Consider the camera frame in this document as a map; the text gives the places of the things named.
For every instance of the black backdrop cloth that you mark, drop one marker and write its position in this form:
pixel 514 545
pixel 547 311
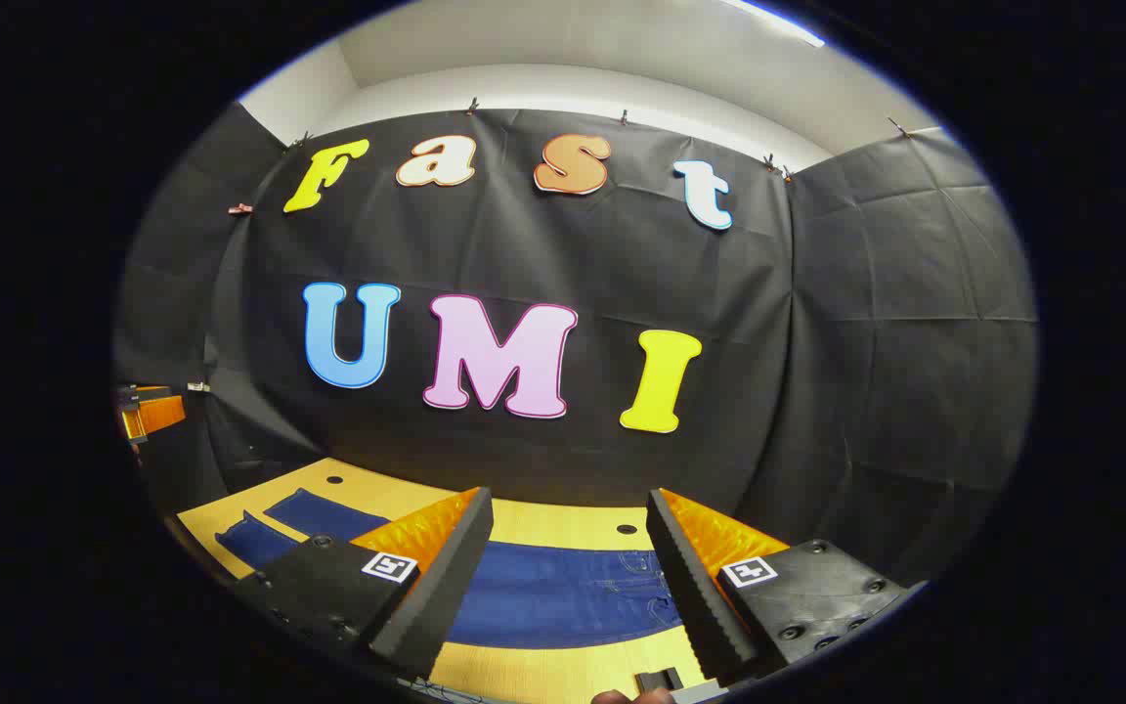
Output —
pixel 866 342

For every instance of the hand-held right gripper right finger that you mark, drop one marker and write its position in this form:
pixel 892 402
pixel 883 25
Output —
pixel 695 577

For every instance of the blue denim jeans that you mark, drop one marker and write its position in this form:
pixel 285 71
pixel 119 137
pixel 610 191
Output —
pixel 563 596

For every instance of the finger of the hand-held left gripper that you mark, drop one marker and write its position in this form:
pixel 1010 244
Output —
pixel 160 415

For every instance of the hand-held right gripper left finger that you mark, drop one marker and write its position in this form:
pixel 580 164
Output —
pixel 451 577

